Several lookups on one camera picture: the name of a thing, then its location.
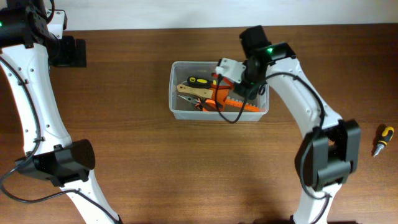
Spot orange screwdriver bit holder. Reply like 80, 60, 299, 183
224, 96, 260, 112

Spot small red cutting pliers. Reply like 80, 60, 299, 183
211, 73, 234, 90

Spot orange scraper wooden handle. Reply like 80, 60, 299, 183
177, 84, 229, 110

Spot file black yellow handle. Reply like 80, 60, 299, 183
187, 76, 217, 88

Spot long nose pliers orange black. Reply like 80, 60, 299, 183
178, 95, 224, 113

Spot clear plastic container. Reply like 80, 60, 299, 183
169, 61, 269, 121

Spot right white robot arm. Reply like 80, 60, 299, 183
239, 26, 361, 223

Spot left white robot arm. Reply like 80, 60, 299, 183
1, 0, 121, 223

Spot screwdriver black yellow handle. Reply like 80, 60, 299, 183
373, 126, 394, 157

